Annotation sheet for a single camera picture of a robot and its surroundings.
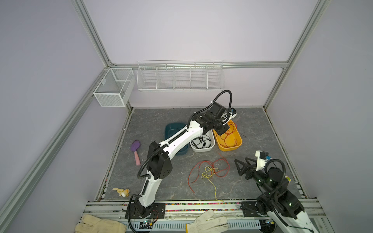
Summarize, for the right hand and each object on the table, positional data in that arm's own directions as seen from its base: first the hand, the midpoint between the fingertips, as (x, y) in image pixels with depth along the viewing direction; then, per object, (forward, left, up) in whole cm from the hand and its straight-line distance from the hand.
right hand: (241, 160), depth 73 cm
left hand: (+17, +6, +5) cm, 19 cm away
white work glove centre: (-25, +20, -16) cm, 36 cm away
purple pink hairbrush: (+17, +64, -14) cm, 68 cm away
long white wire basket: (+56, +33, +14) cm, 67 cm away
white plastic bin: (+27, +13, -14) cm, 33 cm away
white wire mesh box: (+48, +79, +9) cm, 93 cm away
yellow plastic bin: (+23, -1, -16) cm, 28 cm away
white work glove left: (-26, +75, -15) cm, 80 cm away
